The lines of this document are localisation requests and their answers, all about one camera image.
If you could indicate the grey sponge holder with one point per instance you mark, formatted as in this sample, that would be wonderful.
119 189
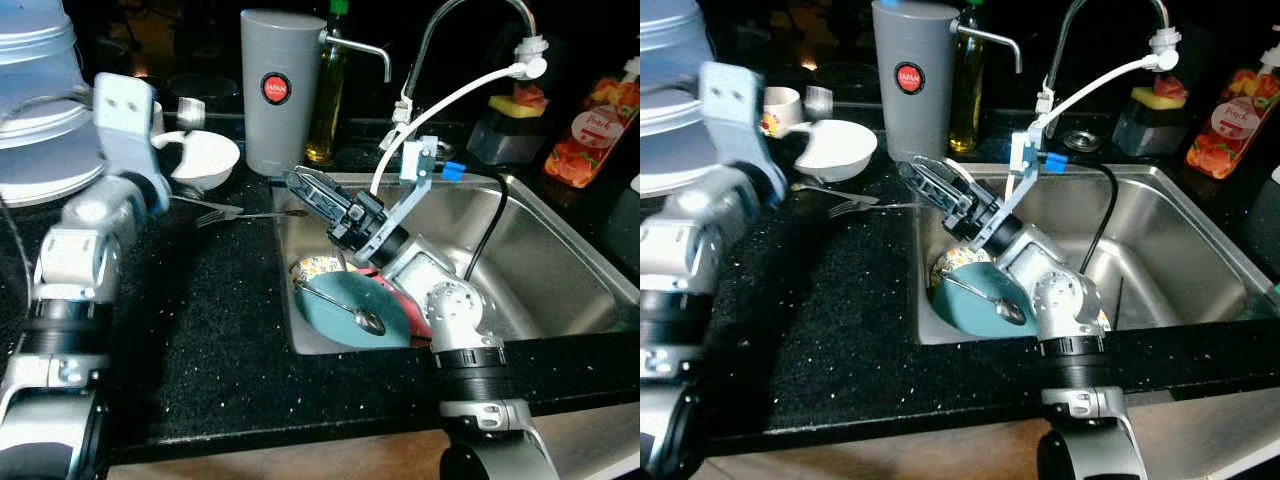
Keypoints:
1145 125
505 140

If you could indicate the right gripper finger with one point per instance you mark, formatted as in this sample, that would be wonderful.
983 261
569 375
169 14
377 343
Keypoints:
320 187
930 193
315 203
935 178

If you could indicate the white bowl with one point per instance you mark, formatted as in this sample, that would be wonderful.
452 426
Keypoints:
840 150
205 160

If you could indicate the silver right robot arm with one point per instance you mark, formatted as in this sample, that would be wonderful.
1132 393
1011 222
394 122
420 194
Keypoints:
1065 310
450 320

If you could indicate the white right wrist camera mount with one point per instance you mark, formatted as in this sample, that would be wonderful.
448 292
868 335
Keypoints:
1010 205
405 210

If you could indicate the peach soap pump bottle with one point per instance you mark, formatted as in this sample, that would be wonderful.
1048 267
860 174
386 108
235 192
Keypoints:
590 130
1230 120

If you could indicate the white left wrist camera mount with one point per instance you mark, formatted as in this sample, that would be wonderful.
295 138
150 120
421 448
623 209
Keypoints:
125 120
735 110

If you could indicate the round metal drain cap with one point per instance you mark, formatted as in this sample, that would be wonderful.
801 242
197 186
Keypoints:
1080 140

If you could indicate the metal fork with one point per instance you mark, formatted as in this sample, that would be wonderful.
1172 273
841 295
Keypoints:
880 205
250 213

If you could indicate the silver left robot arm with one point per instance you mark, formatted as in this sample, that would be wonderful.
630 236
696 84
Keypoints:
70 300
670 300

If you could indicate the chrome gooseneck faucet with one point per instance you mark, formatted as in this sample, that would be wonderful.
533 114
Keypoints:
418 60
1059 50

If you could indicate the grey water filter canister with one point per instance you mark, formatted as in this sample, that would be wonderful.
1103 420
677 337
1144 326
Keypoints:
283 100
912 90

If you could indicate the blue plate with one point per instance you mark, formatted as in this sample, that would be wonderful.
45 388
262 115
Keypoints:
330 325
965 315

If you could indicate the white stacked plastic container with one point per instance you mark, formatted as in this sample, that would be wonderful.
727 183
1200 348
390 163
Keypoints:
675 90
35 100

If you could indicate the green sponge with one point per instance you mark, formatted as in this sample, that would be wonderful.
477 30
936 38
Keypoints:
1274 294

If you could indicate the oil bottle green cap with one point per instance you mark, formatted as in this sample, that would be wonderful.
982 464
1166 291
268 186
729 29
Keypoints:
966 100
325 110

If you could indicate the stainless steel sink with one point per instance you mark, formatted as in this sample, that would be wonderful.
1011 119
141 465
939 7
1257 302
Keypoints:
1190 250
560 270

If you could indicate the pink plate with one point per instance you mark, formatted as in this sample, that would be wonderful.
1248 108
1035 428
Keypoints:
405 310

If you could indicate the metal spoon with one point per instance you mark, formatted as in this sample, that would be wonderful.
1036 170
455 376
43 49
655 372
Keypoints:
365 320
1008 310

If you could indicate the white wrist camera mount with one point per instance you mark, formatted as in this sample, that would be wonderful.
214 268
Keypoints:
405 210
125 120
1010 205
735 110

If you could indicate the white printed mug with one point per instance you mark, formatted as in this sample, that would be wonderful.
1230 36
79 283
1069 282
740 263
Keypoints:
160 118
780 110

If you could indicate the patterned bowl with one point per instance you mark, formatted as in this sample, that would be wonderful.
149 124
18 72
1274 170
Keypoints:
315 268
955 258

